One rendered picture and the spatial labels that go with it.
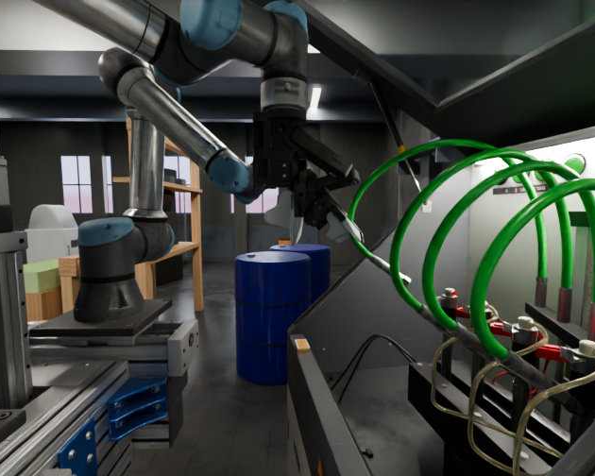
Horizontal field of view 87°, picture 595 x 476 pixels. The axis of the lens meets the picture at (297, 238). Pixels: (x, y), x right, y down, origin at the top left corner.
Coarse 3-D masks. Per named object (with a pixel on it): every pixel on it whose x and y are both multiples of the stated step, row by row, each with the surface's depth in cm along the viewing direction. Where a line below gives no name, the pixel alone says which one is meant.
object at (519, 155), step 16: (464, 160) 47; (480, 160) 48; (528, 160) 49; (448, 176) 47; (544, 176) 50; (432, 192) 47; (416, 208) 47; (560, 208) 51; (400, 224) 47; (560, 224) 52; (400, 240) 47; (400, 288) 47; (560, 288) 53; (416, 304) 48; (560, 304) 53; (432, 320) 49; (560, 320) 53
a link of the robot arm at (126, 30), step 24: (48, 0) 38; (72, 0) 38; (96, 0) 39; (120, 0) 41; (144, 0) 44; (96, 24) 41; (120, 24) 42; (144, 24) 43; (168, 24) 45; (144, 48) 45; (168, 48) 46; (168, 72) 50; (192, 72) 49
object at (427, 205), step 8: (376, 88) 85; (376, 96) 86; (384, 104) 86; (384, 112) 86; (392, 120) 86; (392, 128) 87; (400, 144) 87; (400, 152) 88; (416, 184) 89; (424, 208) 89
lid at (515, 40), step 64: (256, 0) 80; (320, 0) 71; (384, 0) 62; (448, 0) 55; (512, 0) 50; (576, 0) 45; (384, 64) 80; (448, 64) 69; (512, 64) 61; (576, 64) 52; (448, 128) 88; (512, 128) 75; (576, 128) 64
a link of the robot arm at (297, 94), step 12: (264, 84) 48; (276, 84) 47; (288, 84) 46; (300, 84) 47; (264, 96) 48; (276, 96) 47; (288, 96) 47; (300, 96) 48; (264, 108) 48; (300, 108) 48
